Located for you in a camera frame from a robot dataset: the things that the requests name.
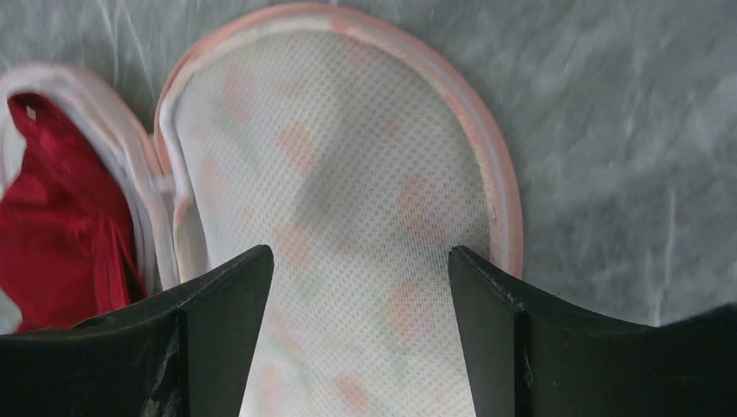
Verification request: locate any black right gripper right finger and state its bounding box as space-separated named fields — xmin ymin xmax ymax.
xmin=448 ymin=247 xmax=736 ymax=416

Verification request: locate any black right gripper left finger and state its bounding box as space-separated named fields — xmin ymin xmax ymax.
xmin=1 ymin=245 xmax=274 ymax=416

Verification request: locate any red satin bra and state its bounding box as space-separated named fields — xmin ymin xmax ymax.
xmin=1 ymin=93 xmax=148 ymax=333

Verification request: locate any floral mesh laundry bag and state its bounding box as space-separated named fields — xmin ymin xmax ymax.
xmin=1 ymin=3 xmax=523 ymax=416

